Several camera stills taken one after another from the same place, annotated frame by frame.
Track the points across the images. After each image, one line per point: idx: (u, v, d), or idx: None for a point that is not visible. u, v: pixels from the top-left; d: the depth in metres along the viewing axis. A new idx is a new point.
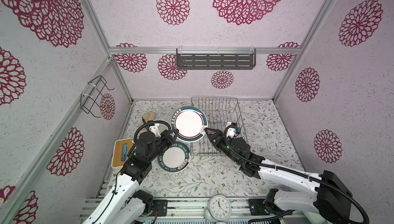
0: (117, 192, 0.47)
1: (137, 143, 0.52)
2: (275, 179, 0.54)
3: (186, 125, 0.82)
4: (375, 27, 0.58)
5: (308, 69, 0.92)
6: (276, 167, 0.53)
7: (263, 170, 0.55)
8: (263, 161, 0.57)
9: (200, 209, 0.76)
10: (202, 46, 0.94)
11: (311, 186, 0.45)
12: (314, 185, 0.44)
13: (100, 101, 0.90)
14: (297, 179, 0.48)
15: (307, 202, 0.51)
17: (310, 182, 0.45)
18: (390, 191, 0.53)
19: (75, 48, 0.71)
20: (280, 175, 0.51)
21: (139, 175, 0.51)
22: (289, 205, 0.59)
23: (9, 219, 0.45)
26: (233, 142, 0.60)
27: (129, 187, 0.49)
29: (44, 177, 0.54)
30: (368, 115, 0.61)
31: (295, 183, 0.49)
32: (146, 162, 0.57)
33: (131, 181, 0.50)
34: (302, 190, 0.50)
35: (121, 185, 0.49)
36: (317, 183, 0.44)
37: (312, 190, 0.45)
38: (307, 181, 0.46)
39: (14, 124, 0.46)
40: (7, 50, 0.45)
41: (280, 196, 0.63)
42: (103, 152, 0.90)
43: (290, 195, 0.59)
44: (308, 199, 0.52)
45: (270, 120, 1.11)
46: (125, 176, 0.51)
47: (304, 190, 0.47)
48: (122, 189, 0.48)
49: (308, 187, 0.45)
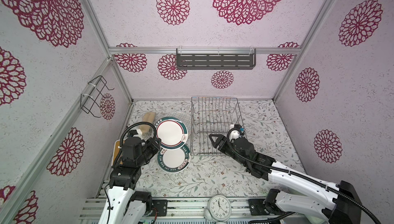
0: (113, 206, 0.45)
1: (123, 147, 0.52)
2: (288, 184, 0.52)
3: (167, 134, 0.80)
4: (375, 27, 0.58)
5: (308, 69, 0.92)
6: (289, 171, 0.51)
7: (275, 174, 0.52)
8: (274, 163, 0.54)
9: (200, 209, 0.76)
10: (202, 46, 0.94)
11: (328, 197, 0.43)
12: (332, 196, 0.42)
13: (99, 101, 0.90)
14: (312, 187, 0.45)
15: (314, 208, 0.51)
17: (327, 192, 0.43)
18: (390, 191, 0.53)
19: (75, 48, 0.71)
20: (294, 180, 0.49)
21: (130, 180, 0.49)
22: (293, 208, 0.58)
23: (9, 219, 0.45)
26: (236, 143, 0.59)
27: (123, 198, 0.47)
29: (44, 177, 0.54)
30: (368, 115, 0.61)
31: (311, 192, 0.46)
32: (135, 166, 0.55)
33: (123, 190, 0.47)
34: (317, 200, 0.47)
35: (115, 198, 0.46)
36: (334, 193, 0.43)
37: (329, 201, 0.43)
38: (323, 190, 0.44)
39: (14, 124, 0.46)
40: (7, 50, 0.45)
41: (282, 198, 0.63)
42: (103, 152, 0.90)
43: (293, 198, 0.59)
44: (316, 205, 0.51)
45: (270, 120, 1.11)
46: (117, 188, 0.48)
47: (320, 200, 0.46)
48: (117, 201, 0.46)
49: (324, 196, 0.43)
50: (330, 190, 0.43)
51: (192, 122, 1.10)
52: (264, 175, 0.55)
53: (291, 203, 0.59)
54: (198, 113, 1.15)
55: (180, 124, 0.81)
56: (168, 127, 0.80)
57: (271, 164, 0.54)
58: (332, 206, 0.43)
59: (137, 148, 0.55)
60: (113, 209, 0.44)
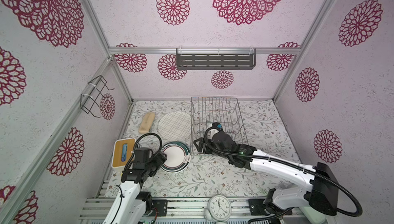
0: (124, 195, 0.52)
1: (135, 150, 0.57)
2: (269, 171, 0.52)
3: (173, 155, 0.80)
4: (375, 27, 0.58)
5: (308, 69, 0.92)
6: (269, 158, 0.51)
7: (256, 162, 0.52)
8: (255, 152, 0.54)
9: (200, 209, 0.76)
10: (202, 46, 0.94)
11: (306, 179, 0.43)
12: (309, 178, 0.43)
13: (99, 100, 0.90)
14: (291, 171, 0.46)
15: (299, 197, 0.52)
17: (305, 175, 0.44)
18: (390, 191, 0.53)
19: (75, 48, 0.71)
20: (274, 166, 0.49)
21: (139, 178, 0.57)
22: (286, 203, 0.59)
23: (9, 219, 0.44)
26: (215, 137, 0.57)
27: (134, 188, 0.54)
29: (44, 177, 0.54)
30: (368, 115, 0.61)
31: (290, 176, 0.47)
32: (143, 168, 0.64)
33: (134, 183, 0.55)
34: (297, 183, 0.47)
35: (126, 189, 0.54)
36: (312, 175, 0.43)
37: (306, 183, 0.44)
38: (301, 173, 0.45)
39: (14, 124, 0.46)
40: (7, 50, 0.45)
41: (277, 195, 0.64)
42: (102, 152, 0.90)
43: (284, 192, 0.60)
44: (300, 192, 0.52)
45: (270, 120, 1.11)
46: (128, 182, 0.56)
47: (299, 183, 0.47)
48: (129, 192, 0.53)
49: (302, 179, 0.44)
50: (307, 172, 0.44)
51: (193, 122, 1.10)
52: (247, 163, 0.55)
53: (282, 197, 0.60)
54: (198, 113, 1.15)
55: (182, 147, 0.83)
56: (171, 149, 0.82)
57: (252, 153, 0.54)
58: (310, 188, 0.44)
59: (146, 154, 0.67)
60: (124, 198, 0.51)
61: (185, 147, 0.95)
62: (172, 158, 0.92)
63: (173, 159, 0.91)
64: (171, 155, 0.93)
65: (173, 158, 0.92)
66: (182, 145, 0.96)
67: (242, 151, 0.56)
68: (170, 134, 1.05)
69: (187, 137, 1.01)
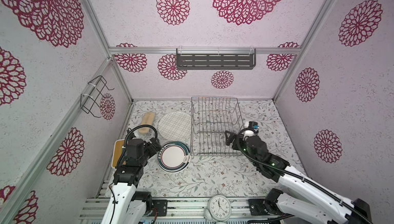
0: (117, 201, 0.47)
1: (127, 146, 0.56)
2: (298, 191, 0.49)
3: (173, 155, 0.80)
4: (375, 27, 0.58)
5: (308, 69, 0.92)
6: (303, 178, 0.49)
7: (288, 178, 0.50)
8: (288, 167, 0.52)
9: (200, 209, 0.76)
10: (202, 46, 0.94)
11: (340, 212, 0.41)
12: (345, 211, 0.41)
13: (99, 100, 0.90)
14: (325, 199, 0.44)
15: (318, 218, 0.50)
17: (341, 207, 0.42)
18: (390, 191, 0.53)
19: (75, 48, 0.71)
20: (307, 188, 0.47)
21: (133, 177, 0.52)
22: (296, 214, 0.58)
23: (9, 219, 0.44)
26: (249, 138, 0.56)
27: (127, 192, 0.49)
29: (44, 177, 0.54)
30: (368, 115, 0.61)
31: (323, 204, 0.45)
32: (138, 165, 0.58)
33: (127, 186, 0.50)
34: (328, 212, 0.49)
35: (120, 193, 0.49)
36: (349, 209, 0.41)
37: (340, 215, 0.42)
38: (337, 204, 0.42)
39: (14, 124, 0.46)
40: (7, 50, 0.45)
41: (285, 200, 0.62)
42: (102, 151, 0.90)
43: (298, 203, 0.58)
44: (321, 215, 0.50)
45: (270, 120, 1.11)
46: (121, 184, 0.51)
47: (330, 212, 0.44)
48: (122, 196, 0.48)
49: (337, 211, 0.42)
50: (344, 205, 0.42)
51: (193, 122, 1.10)
52: (275, 175, 0.53)
53: (294, 208, 0.58)
54: (198, 113, 1.15)
55: (182, 147, 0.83)
56: (171, 149, 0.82)
57: (284, 167, 0.53)
58: (343, 221, 0.42)
59: (140, 148, 0.59)
60: (118, 203, 0.47)
61: (186, 147, 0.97)
62: (172, 158, 0.92)
63: (173, 159, 0.91)
64: (172, 156, 0.93)
65: (174, 158, 0.92)
66: (182, 145, 0.96)
67: (274, 162, 0.54)
68: (170, 134, 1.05)
69: (187, 137, 1.01)
